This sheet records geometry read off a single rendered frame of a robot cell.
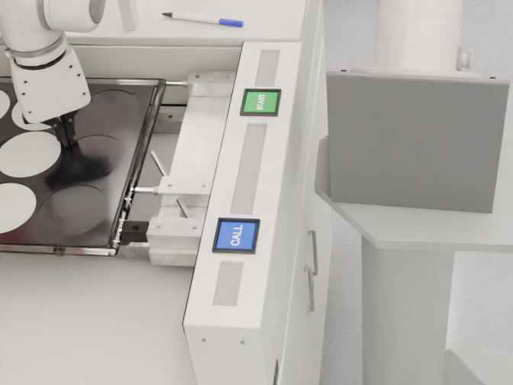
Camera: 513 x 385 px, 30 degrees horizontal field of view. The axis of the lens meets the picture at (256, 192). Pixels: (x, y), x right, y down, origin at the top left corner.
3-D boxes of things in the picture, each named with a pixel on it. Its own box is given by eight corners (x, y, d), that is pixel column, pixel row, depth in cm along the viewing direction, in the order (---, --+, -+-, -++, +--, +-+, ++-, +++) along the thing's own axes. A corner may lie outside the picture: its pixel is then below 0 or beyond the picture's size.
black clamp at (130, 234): (124, 241, 135) (120, 229, 133) (127, 230, 136) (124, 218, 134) (148, 243, 134) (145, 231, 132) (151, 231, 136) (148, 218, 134)
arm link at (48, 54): (8, 60, 130) (14, 77, 132) (71, 40, 132) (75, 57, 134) (-6, 28, 135) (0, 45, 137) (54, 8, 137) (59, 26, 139)
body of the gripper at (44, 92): (8, 72, 131) (30, 131, 139) (79, 48, 134) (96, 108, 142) (-4, 43, 136) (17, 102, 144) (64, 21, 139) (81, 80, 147)
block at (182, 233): (149, 247, 134) (145, 234, 132) (153, 229, 136) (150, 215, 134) (205, 250, 133) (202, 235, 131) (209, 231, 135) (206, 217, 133)
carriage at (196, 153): (151, 265, 136) (148, 252, 134) (195, 96, 160) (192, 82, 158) (207, 267, 134) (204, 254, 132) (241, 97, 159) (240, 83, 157)
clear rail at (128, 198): (108, 259, 132) (105, 252, 131) (159, 83, 158) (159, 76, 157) (117, 259, 132) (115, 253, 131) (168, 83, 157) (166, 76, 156)
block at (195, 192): (159, 205, 140) (156, 192, 137) (164, 189, 142) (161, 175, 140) (214, 208, 138) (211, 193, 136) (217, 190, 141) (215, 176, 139)
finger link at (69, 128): (60, 114, 142) (70, 146, 147) (81, 106, 143) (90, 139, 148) (54, 101, 144) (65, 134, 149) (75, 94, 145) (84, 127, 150)
